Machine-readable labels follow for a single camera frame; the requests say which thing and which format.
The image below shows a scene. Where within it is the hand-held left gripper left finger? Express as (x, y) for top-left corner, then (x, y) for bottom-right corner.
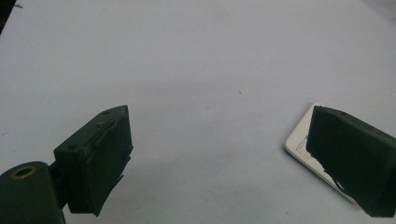
(53, 105), (134, 217)

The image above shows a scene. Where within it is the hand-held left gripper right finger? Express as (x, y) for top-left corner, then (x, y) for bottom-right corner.
(305, 105), (396, 218)

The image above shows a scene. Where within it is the white flat card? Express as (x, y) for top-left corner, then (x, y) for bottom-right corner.
(283, 102), (359, 204)

